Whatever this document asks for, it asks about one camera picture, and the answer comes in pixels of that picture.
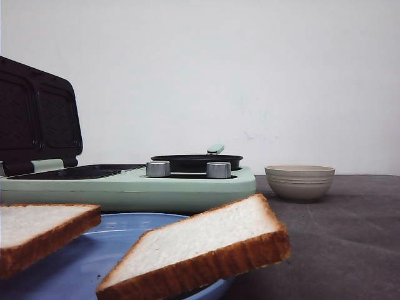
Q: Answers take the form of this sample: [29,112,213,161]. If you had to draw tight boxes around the white bread slice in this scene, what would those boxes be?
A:
[96,194,291,299]
[1,204,101,279]

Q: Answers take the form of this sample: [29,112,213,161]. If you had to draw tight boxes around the beige ribbed ceramic bowl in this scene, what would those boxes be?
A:
[264,165,336,203]

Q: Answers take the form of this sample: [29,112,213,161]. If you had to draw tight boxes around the breakfast maker hinged lid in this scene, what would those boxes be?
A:
[1,57,83,176]

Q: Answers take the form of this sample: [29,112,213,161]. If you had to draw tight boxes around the mint green breakfast maker base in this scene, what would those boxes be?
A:
[1,160,256,213]

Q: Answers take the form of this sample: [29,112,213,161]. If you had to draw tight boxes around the black round frying pan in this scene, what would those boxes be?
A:
[151,144,243,173]

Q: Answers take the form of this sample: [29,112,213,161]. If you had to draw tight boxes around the right silver control knob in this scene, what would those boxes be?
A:
[206,162,231,179]

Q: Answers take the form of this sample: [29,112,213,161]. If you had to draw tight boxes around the silver control knob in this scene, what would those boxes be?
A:
[206,162,231,179]
[146,161,171,178]

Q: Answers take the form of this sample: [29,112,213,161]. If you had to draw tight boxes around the left silver control knob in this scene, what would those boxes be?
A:
[146,161,171,178]

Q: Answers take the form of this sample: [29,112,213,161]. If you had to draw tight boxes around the blue round plate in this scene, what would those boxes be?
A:
[0,212,236,300]

